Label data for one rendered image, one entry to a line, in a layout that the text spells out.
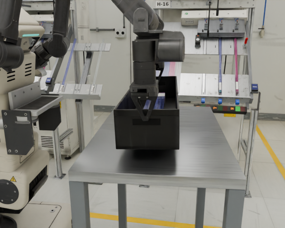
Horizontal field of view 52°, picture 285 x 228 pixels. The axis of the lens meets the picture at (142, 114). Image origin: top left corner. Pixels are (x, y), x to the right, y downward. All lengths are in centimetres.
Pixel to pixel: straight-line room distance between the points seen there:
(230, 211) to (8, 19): 77
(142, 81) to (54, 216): 101
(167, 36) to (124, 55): 334
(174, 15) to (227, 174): 197
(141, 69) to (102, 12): 342
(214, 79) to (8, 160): 143
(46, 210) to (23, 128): 66
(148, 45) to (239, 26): 169
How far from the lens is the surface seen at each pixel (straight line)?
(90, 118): 224
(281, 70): 407
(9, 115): 106
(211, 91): 202
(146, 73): 71
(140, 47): 70
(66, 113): 259
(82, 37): 288
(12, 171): 117
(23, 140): 107
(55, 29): 127
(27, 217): 158
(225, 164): 83
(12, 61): 90
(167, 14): 260
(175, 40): 70
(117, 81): 410
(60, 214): 156
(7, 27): 88
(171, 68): 212
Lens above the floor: 115
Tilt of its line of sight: 16 degrees down
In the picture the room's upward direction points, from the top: straight up
